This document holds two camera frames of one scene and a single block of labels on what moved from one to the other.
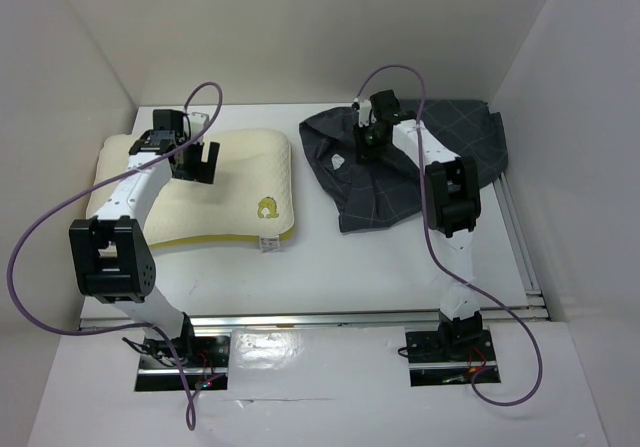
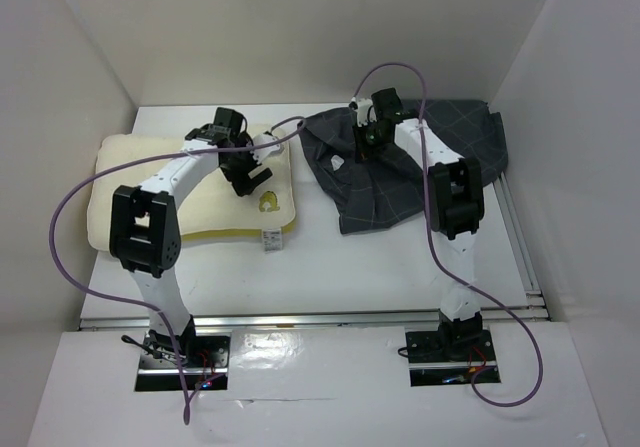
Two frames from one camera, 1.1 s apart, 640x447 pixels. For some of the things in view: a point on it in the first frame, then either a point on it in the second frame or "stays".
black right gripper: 365,153 stays
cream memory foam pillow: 249,196 stays
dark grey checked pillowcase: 393,184 stays
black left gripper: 201,171 → 241,181
